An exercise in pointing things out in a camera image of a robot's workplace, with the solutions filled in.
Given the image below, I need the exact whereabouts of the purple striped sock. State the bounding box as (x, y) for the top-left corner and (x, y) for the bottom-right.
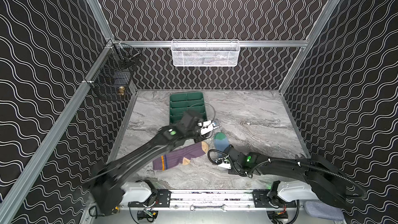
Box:
(152, 141), (209, 171)

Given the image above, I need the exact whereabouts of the blue orange striped sock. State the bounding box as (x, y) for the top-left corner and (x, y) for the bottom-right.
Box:
(214, 132), (230, 152)

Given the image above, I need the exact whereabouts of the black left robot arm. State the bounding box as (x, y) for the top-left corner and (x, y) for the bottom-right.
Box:
(84, 110), (204, 216)

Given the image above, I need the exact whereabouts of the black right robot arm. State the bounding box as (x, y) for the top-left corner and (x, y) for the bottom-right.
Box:
(224, 145), (368, 208)

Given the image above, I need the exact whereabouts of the green divided plastic tray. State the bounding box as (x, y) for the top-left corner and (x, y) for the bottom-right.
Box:
(169, 91), (207, 124)

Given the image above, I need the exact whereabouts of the grey cloth pad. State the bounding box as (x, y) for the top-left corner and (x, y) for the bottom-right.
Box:
(304, 201), (344, 222)

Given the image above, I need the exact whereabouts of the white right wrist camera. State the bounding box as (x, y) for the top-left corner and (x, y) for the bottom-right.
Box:
(217, 160), (232, 170)

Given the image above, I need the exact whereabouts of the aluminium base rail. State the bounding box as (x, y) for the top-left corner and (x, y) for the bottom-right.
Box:
(127, 189), (336, 211)

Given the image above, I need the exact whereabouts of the white mesh wall basket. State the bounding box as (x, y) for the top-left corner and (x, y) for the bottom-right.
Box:
(171, 39), (240, 67)

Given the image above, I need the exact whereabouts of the black wire wall basket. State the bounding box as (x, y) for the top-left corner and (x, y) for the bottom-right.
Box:
(88, 44), (142, 102)

